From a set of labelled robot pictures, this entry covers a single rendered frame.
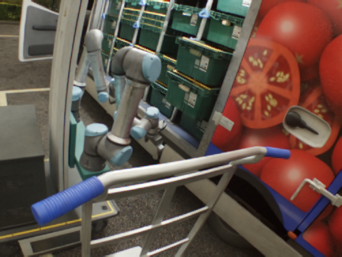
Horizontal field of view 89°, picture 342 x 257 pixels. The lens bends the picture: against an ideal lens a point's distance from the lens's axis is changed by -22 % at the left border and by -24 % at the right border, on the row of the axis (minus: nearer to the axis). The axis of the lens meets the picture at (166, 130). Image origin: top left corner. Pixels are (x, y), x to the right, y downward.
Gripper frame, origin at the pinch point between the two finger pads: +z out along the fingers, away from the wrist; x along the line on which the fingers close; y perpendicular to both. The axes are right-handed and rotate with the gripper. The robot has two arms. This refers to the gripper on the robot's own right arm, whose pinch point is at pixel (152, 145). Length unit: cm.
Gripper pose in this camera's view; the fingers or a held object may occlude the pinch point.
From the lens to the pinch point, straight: 144.6
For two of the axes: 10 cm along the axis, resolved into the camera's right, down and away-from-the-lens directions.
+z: -0.5, 6.6, 7.5
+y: -7.8, 4.5, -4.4
